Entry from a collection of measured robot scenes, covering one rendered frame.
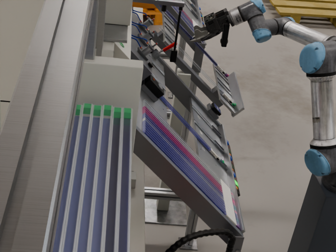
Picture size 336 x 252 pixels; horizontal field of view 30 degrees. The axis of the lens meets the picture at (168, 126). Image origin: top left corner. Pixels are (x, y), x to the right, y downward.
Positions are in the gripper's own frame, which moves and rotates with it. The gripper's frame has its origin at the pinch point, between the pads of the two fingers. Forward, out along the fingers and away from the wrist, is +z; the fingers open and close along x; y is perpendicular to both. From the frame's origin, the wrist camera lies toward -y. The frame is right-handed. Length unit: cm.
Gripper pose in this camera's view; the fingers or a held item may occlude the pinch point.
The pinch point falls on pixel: (193, 40)
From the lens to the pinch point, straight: 291.3
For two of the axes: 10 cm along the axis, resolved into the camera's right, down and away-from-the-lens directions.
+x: 0.3, 5.4, -8.4
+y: -4.4, -7.5, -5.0
